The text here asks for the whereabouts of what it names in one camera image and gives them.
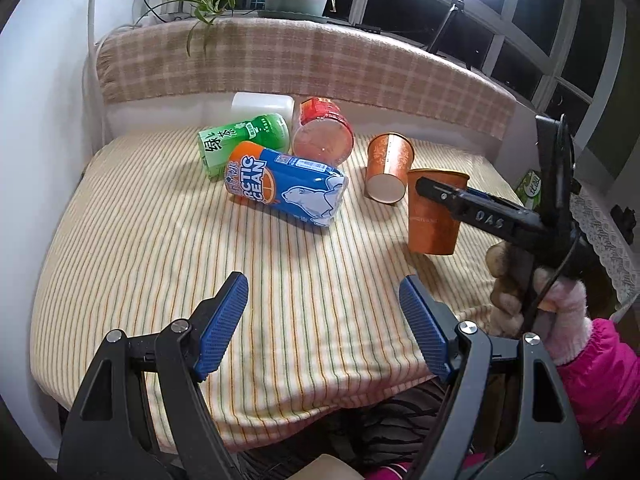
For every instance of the person's right hand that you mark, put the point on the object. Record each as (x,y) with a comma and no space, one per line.
(506,300)

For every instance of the person's right forearm pink sleeve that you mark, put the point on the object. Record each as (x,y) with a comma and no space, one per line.
(605,375)

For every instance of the black tripod stand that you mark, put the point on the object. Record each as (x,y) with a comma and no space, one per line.
(446,22)

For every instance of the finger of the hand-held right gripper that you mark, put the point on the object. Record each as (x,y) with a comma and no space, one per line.
(475,215)

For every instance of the green tea bottle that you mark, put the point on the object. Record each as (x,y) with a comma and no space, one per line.
(237,141)

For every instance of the green packet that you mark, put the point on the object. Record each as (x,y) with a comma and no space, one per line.
(531,190)

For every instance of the small black object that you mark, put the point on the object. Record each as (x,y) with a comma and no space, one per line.
(625,221)

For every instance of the person's striped dark pants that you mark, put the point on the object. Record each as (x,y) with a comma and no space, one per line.
(395,420)

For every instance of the white lace cloth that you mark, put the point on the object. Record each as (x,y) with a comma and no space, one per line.
(605,245)

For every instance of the white plastic container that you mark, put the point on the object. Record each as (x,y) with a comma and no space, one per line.
(262,104)

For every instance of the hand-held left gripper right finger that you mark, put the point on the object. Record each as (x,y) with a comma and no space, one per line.
(424,329)

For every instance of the white power strip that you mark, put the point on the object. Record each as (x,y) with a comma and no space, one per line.
(165,6)

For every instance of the red instant food tub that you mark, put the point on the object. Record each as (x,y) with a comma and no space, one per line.
(322,132)

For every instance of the orange paper cup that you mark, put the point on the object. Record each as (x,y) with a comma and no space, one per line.
(387,165)
(434,230)

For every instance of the blue and orange drink can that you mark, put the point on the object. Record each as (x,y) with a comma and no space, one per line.
(290,187)

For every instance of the striped yellow cloth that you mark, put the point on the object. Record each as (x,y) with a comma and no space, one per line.
(165,240)

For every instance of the grey window frame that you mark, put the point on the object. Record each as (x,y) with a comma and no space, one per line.
(515,30)

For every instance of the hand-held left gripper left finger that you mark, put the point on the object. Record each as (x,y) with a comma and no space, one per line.
(224,324)

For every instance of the plaid beige blanket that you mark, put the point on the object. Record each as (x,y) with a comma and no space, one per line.
(325,65)

